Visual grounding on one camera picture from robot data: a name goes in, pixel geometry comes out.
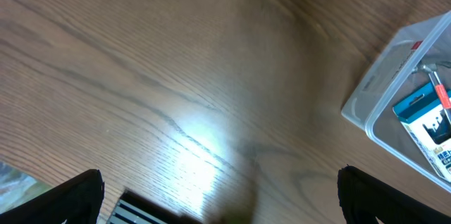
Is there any blue white screwdriver box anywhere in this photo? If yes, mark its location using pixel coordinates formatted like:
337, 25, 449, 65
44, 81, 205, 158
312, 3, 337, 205
393, 83, 450, 181

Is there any black mounting rail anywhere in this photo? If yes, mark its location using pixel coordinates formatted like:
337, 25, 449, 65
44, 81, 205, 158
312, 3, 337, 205
106, 189, 201, 224

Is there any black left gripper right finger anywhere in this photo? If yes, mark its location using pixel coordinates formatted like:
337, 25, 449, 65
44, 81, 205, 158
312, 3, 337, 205
337, 166, 450, 224

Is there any small hammer orange black handle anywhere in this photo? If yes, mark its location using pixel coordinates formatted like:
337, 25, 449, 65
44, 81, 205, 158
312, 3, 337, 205
412, 60, 450, 123

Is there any clear plastic container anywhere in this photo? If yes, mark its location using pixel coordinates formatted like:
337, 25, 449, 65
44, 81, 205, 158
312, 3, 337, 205
341, 13, 450, 190

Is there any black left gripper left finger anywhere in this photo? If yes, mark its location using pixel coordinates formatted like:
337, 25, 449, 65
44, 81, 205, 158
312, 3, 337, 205
1, 169, 105, 224

